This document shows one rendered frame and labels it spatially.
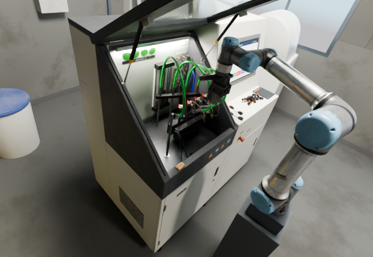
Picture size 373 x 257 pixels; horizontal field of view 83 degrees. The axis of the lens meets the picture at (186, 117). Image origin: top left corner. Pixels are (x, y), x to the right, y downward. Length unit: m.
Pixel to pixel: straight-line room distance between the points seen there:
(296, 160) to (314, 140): 0.13
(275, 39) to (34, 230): 2.88
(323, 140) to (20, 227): 2.13
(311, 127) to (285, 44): 1.99
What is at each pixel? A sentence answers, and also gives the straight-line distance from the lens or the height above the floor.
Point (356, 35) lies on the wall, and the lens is 3.48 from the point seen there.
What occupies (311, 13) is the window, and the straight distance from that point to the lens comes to 3.49.
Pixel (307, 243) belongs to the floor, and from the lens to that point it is 2.45.
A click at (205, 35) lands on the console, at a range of 1.52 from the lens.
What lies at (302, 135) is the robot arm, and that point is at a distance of 0.77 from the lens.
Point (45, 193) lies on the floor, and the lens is 2.36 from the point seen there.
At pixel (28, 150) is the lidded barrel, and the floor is 0.05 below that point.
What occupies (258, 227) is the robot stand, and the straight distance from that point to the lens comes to 1.30.
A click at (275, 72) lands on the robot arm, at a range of 0.97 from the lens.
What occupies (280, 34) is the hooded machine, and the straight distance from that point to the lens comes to 2.68.
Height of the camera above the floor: 1.85
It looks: 37 degrees down
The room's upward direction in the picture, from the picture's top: 11 degrees clockwise
